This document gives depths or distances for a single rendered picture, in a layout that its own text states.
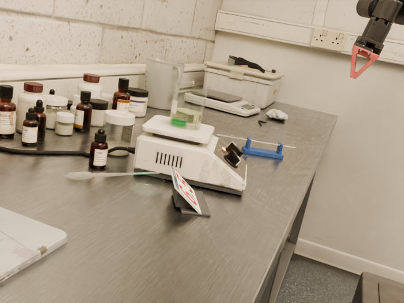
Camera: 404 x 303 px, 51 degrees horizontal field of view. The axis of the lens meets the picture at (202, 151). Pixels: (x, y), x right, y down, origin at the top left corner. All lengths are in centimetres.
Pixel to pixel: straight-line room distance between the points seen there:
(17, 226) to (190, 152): 32
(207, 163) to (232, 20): 149
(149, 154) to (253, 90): 109
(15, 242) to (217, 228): 26
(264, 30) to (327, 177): 78
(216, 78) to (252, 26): 42
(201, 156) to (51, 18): 58
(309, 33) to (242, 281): 168
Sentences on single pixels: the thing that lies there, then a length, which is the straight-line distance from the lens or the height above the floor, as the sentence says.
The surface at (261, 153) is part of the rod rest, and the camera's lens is 103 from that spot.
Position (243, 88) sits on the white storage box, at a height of 82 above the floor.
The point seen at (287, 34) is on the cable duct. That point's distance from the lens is 209.
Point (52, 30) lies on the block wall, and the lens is 114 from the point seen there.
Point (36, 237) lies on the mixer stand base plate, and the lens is 51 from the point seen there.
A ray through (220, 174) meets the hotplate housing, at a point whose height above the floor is 78.
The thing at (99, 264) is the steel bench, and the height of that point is 75.
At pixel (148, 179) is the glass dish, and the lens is 71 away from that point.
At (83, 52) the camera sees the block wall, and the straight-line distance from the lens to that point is 125.
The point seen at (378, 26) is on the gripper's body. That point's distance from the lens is 117.
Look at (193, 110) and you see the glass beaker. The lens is 75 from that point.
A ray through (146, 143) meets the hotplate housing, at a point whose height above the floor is 81.
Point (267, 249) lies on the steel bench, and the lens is 59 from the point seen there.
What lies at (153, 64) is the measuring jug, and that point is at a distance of 135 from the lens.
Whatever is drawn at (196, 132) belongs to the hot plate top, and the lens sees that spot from 75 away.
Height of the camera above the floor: 101
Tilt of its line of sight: 15 degrees down
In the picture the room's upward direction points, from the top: 11 degrees clockwise
